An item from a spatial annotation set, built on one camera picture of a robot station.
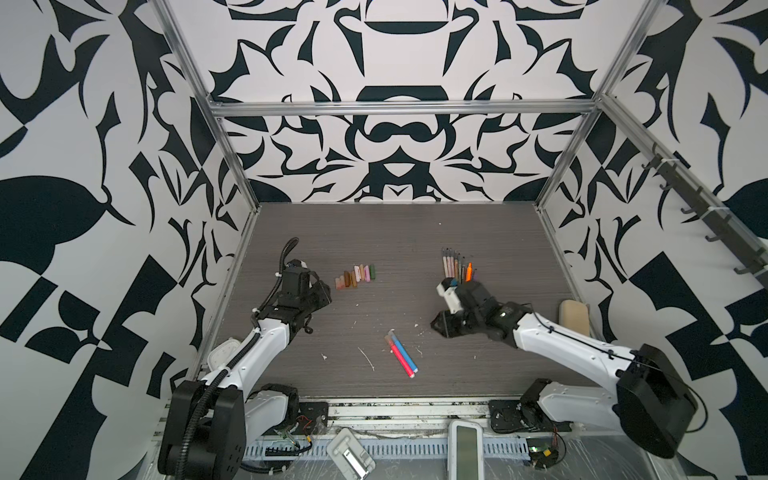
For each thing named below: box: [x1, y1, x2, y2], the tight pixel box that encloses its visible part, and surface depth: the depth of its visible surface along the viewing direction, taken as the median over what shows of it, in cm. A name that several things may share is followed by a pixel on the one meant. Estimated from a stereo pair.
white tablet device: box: [447, 419, 485, 480], surface depth 68 cm
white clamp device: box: [326, 428, 377, 480], surface depth 70 cm
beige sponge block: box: [558, 299, 590, 337], surface depth 91 cm
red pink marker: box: [384, 335, 415, 379], surface depth 85 cm
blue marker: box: [388, 328, 419, 373], surface depth 86 cm
